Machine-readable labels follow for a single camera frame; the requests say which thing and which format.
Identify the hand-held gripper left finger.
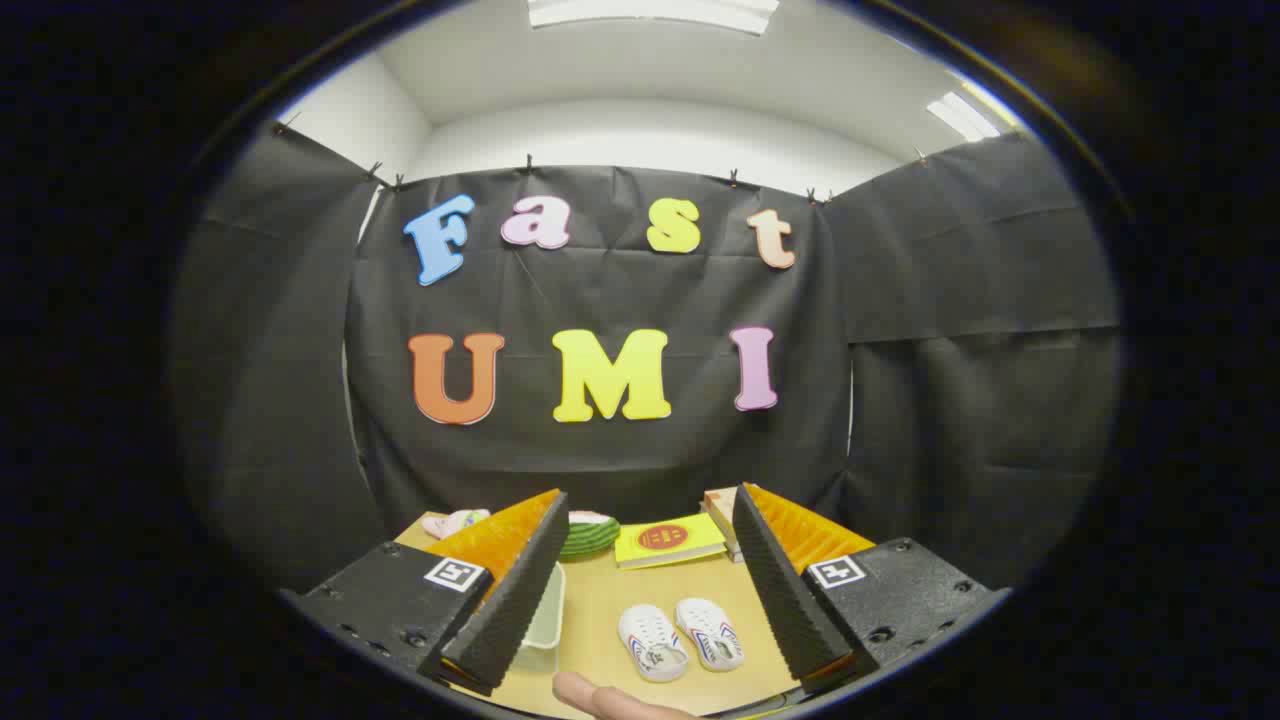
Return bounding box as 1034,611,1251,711
288,488,571,698

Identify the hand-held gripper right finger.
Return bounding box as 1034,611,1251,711
732,483,1011,694

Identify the cream fabric storage box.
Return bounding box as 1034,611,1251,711
510,560,567,676

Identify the white canvas shoe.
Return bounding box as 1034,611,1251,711
617,603,690,684
675,597,745,673

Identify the watermelon slice plush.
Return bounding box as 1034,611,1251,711
560,510,622,562

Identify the pink and green plush toy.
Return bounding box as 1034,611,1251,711
420,508,491,541

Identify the tan cover book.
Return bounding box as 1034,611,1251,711
700,487,743,551

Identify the yellow book with red circle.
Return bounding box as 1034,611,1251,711
614,513,728,570

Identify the black backdrop cloth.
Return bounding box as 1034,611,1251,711
170,120,1121,591

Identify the ceiling light panel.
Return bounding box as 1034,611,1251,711
527,0,781,36
925,90,1001,143

